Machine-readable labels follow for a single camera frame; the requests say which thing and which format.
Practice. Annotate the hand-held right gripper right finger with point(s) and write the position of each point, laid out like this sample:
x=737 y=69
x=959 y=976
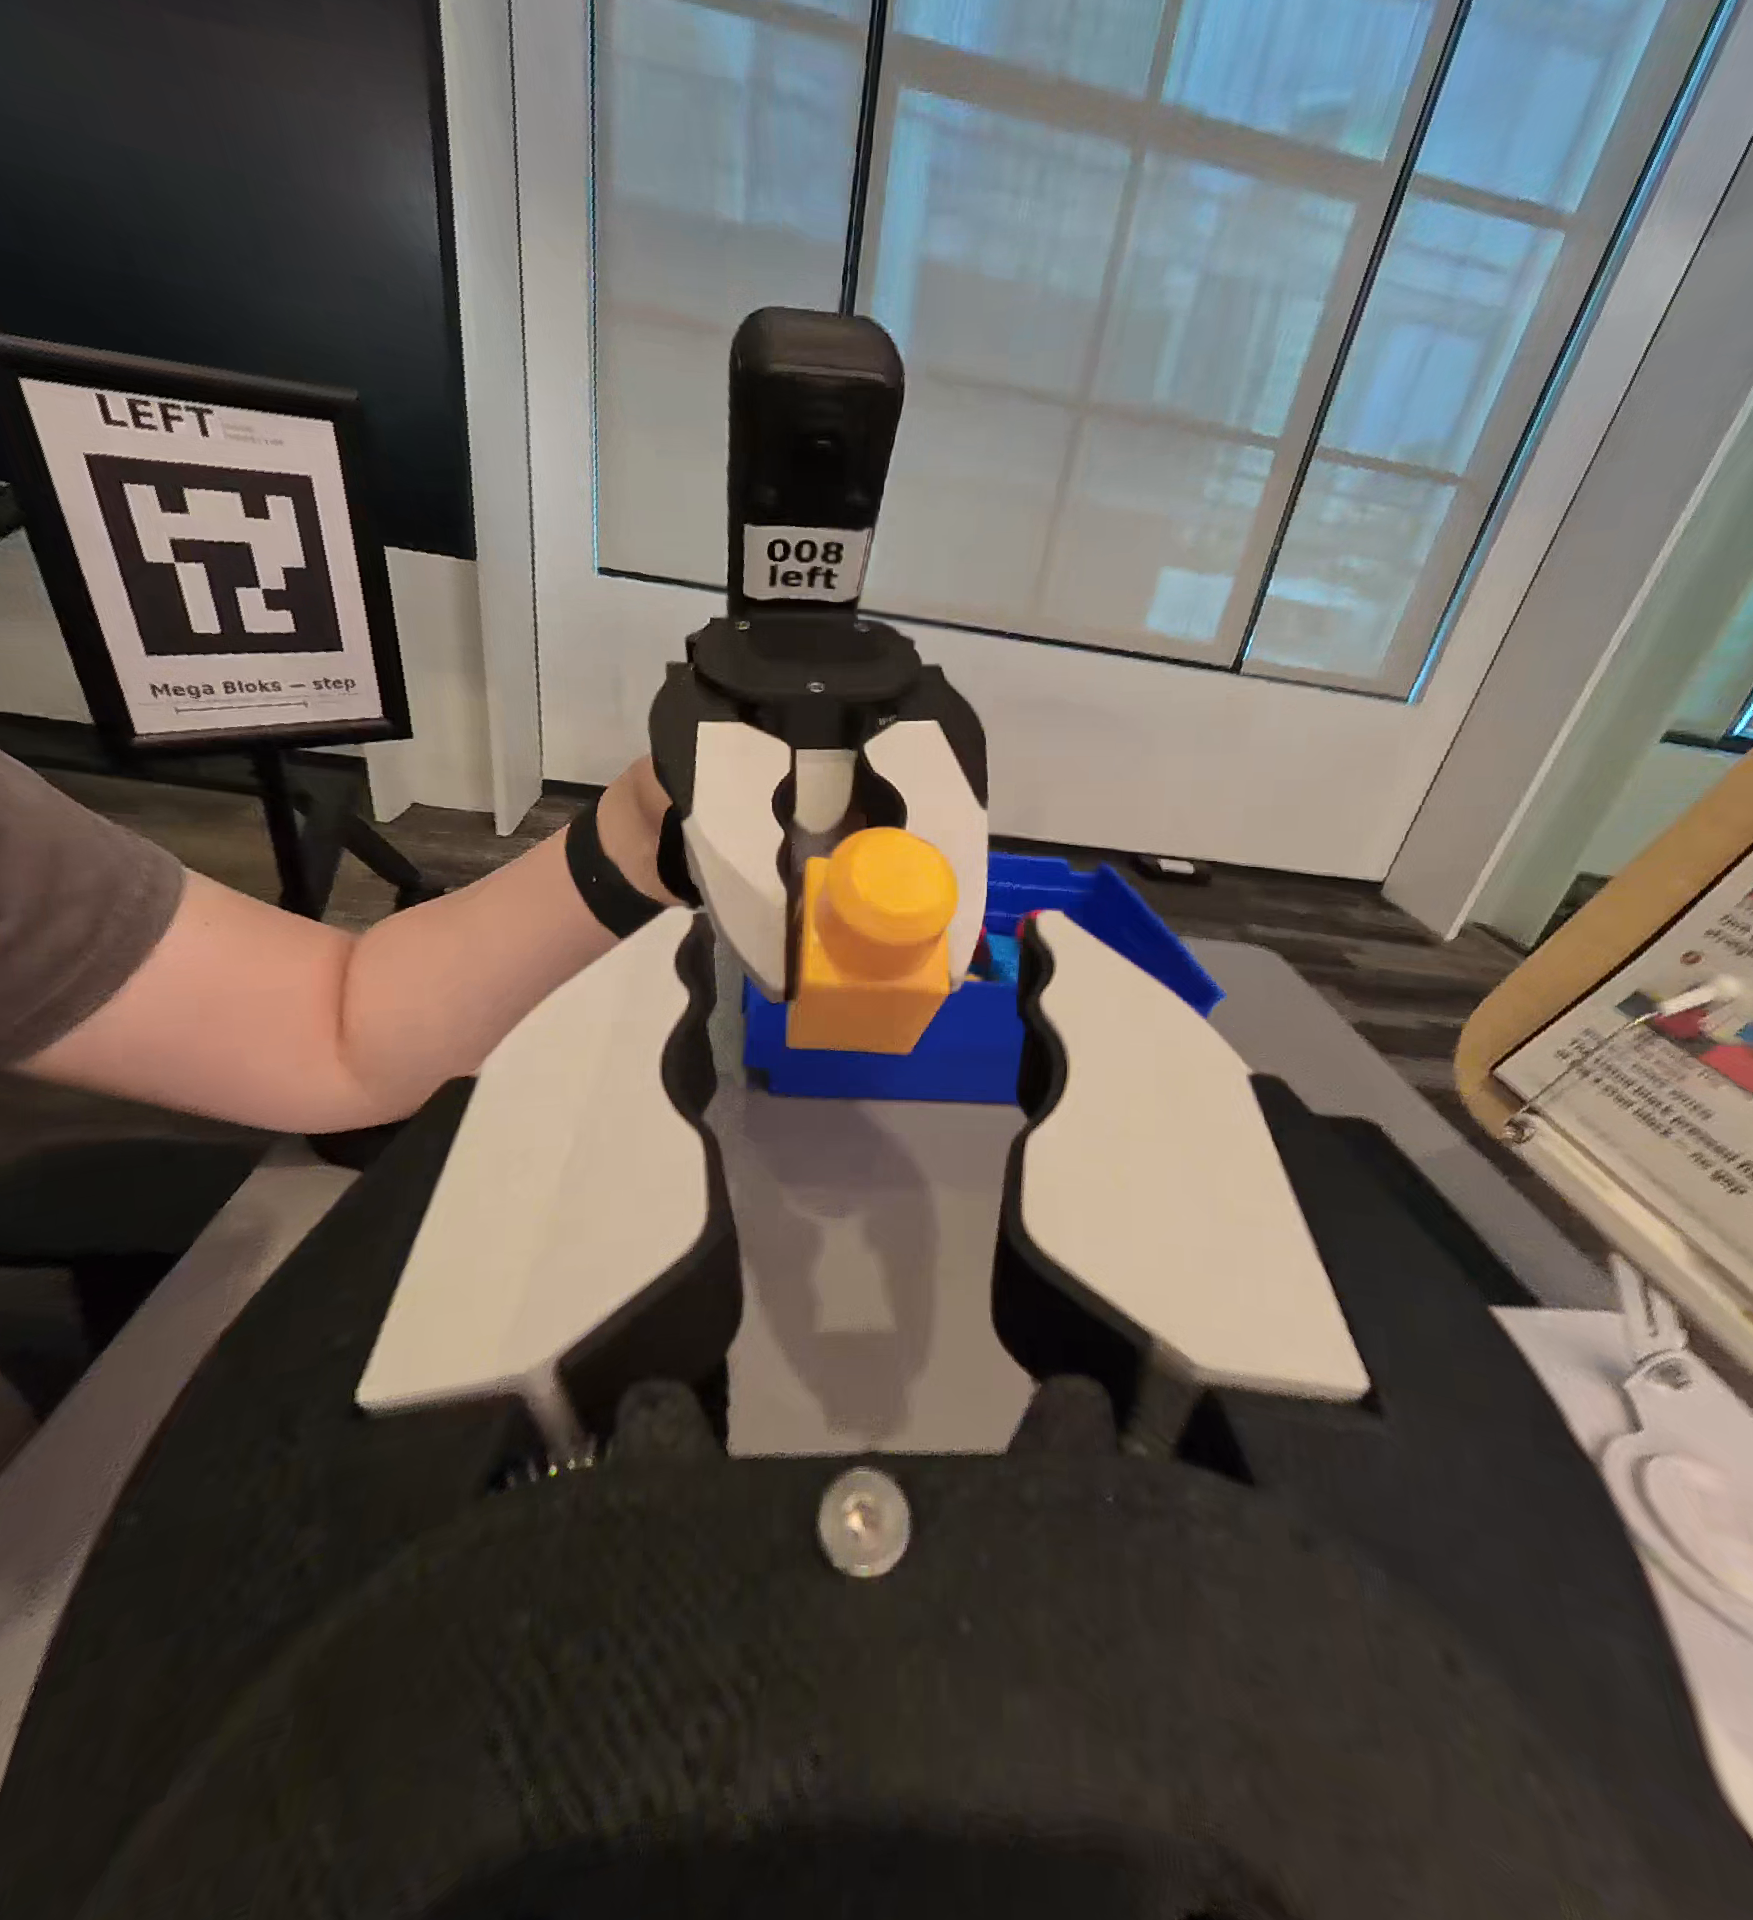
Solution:
x=1190 y=1202

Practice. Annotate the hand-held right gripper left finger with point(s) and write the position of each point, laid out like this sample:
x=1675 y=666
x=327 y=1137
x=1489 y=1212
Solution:
x=561 y=1185

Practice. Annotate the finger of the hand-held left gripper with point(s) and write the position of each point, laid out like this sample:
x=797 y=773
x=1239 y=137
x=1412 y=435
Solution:
x=929 y=781
x=737 y=855

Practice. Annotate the yellow two-stud block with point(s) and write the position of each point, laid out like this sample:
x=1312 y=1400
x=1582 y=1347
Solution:
x=870 y=997

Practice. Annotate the blue plastic bin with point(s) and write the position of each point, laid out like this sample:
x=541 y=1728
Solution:
x=877 y=1074

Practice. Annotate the person's left hand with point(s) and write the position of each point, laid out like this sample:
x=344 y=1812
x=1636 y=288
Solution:
x=639 y=804

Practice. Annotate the black wristwatch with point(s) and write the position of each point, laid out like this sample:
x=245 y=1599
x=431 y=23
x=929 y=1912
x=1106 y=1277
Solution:
x=609 y=893

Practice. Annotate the small black flat device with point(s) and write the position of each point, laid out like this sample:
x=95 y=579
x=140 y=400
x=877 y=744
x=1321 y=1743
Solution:
x=1173 y=869

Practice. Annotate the black sign easel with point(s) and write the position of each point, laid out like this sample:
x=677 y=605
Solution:
x=308 y=841

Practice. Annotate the wooden display board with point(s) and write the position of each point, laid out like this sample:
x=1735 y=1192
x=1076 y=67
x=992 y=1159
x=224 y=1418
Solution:
x=1580 y=959

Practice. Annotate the instruction poster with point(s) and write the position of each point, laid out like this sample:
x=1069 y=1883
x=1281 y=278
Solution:
x=1716 y=1078

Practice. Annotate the framed marker code sign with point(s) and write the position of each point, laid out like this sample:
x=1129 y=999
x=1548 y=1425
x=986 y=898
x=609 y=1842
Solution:
x=218 y=556

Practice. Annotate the large black display panel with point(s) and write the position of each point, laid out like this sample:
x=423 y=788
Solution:
x=218 y=179

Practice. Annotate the metal poster bracket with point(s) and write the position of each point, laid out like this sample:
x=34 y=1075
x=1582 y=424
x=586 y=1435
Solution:
x=1654 y=1336

